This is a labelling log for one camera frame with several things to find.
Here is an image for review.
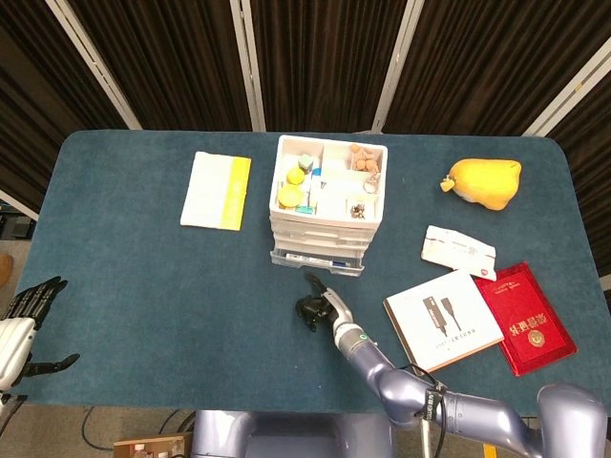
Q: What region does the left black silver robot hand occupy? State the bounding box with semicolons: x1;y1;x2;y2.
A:
0;275;81;391

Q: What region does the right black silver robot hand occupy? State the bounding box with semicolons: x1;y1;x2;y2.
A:
295;271;355;334

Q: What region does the brown cardboard box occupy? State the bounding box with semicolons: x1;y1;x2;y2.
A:
113;432;192;458

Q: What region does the white marker pen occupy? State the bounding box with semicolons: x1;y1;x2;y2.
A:
284;252;334;267

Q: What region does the white glue stick blue cap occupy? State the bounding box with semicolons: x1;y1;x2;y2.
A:
305;167;323;207

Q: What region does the brown wooden bead cluster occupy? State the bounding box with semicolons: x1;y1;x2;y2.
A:
349;143;382;174

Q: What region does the white plastic drawer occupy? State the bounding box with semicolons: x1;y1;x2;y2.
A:
269;218;381;236
269;246;367;280
270;232;376;250

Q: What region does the white plastic drawer organizer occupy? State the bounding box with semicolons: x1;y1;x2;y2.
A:
267;134;390;254

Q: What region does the red certificate booklet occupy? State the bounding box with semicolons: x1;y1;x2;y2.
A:
474;260;579;378

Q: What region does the white box with cable print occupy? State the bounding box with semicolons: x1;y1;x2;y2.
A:
383;269;506;374

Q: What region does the white and yellow booklet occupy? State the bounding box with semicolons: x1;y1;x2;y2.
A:
179;151;252;233

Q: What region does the yellow plush toy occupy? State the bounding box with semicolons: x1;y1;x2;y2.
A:
438;157;522;212

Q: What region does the white metal frame post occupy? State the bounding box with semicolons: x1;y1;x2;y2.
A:
228;0;266;133
45;0;143;132
521;46;611;138
370;0;425;134
0;189;39;221

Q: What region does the black floor cable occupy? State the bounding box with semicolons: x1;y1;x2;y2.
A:
79;405;116;453

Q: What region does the large yellow tape roll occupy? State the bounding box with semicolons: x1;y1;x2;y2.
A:
277;183;306;210

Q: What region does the dark brown pleated curtain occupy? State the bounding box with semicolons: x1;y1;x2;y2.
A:
0;0;611;211

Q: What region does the white card packet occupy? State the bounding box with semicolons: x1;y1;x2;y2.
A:
420;224;497;281

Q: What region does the grey-blue robot torso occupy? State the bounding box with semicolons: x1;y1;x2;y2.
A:
190;409;398;458

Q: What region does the blue felt table cover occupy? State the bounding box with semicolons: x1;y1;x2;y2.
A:
16;129;605;417

